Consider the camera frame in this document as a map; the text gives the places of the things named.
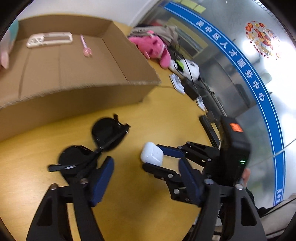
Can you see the grey patterned cloth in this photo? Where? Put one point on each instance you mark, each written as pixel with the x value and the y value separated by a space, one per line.
pixel 167 33

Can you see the pink transparent pen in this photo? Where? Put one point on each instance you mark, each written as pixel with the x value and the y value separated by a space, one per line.
pixel 86 50

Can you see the brown cardboard box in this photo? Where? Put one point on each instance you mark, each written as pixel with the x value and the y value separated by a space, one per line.
pixel 46 84

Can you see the black power adapter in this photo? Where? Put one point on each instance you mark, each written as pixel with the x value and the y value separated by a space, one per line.
pixel 189 89

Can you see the white plush toy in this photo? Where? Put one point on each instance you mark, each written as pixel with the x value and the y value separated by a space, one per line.
pixel 185 68

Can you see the white earbuds case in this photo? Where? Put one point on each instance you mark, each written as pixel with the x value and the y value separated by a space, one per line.
pixel 152 154

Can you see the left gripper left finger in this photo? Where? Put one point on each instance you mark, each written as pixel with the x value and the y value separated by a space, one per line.
pixel 51 221

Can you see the black phone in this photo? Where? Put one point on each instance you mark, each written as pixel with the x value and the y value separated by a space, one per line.
pixel 209 131

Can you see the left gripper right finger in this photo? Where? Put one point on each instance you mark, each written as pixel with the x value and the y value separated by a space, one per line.
pixel 241 218

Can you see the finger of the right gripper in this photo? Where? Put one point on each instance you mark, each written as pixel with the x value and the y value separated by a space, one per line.
pixel 161 173
pixel 171 151

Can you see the pastel plush toy green hair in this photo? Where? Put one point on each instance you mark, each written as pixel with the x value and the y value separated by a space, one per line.
pixel 7 43

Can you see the pink plush toy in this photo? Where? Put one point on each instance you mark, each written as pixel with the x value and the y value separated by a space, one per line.
pixel 152 47

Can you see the clear phone case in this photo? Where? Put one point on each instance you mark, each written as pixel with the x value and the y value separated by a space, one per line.
pixel 49 39

